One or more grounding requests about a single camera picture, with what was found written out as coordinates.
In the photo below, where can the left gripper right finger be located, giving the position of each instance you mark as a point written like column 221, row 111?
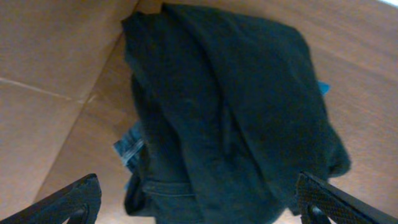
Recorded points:
column 322, row 203

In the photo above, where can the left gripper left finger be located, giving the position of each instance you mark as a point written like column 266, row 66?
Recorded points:
column 77, row 203

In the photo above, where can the black pants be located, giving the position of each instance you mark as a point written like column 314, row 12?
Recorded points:
column 195, row 43

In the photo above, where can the blue denim jeans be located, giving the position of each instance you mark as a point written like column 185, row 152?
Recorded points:
column 130, row 146

